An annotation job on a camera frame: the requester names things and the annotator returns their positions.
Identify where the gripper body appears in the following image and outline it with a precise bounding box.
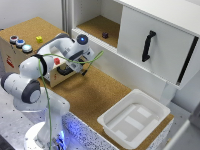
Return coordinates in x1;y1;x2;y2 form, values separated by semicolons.
67;48;96;73

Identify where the green button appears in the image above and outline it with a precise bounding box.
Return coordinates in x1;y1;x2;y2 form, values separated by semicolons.
21;43;34;54

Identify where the red button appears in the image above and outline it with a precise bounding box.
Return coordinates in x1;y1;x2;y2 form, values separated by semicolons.
9;35;20;45

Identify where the blue button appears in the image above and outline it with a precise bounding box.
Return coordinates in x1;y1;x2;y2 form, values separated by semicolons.
15;38;26;49

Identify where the wooden drawer box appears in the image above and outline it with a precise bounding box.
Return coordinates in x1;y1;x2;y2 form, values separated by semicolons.
0;16;92;89

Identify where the white sliding door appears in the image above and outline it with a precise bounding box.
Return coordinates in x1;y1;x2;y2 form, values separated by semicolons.
116;5;200;89

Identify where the green cable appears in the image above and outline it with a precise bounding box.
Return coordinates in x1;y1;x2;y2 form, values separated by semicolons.
37;50;105;150

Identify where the white cabinet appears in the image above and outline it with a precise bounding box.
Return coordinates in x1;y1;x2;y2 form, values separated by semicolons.
70;0;200;108

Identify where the yellow block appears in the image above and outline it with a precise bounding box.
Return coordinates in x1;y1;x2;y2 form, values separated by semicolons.
35;35;44;44

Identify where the purple block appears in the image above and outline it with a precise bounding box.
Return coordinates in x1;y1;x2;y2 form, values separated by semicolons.
101;31;110;39

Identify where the white plastic box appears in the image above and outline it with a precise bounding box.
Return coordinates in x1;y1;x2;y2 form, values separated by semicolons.
96;88;172;150

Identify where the black door handle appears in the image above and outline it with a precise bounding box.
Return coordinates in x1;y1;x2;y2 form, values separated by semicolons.
141;30;157;63

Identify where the black drawer handle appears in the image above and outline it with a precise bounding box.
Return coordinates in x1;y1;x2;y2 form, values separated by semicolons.
57;65;75;76

